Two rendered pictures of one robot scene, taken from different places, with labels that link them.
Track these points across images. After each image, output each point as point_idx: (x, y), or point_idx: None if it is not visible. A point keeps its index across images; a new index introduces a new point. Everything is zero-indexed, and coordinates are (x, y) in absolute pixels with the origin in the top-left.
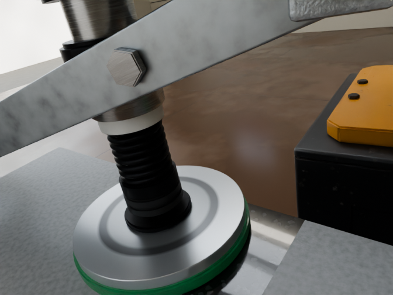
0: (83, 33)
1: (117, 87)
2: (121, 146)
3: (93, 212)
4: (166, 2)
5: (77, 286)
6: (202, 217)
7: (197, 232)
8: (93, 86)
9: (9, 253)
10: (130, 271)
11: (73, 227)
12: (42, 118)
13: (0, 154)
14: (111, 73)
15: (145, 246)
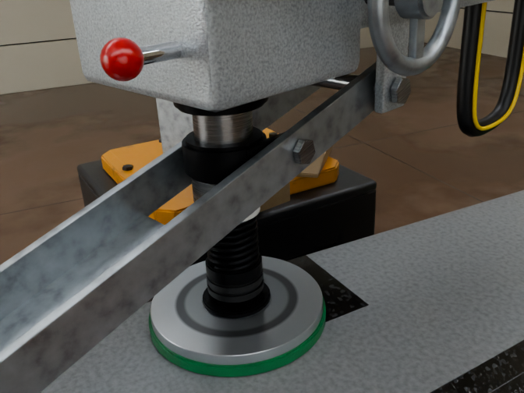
0: (242, 136)
1: (291, 168)
2: (246, 230)
3: (187, 338)
4: (323, 108)
5: (263, 379)
6: (274, 279)
7: (290, 285)
8: (276, 172)
9: None
10: (300, 323)
11: (160, 378)
12: (228, 217)
13: (162, 287)
14: (300, 157)
15: (278, 313)
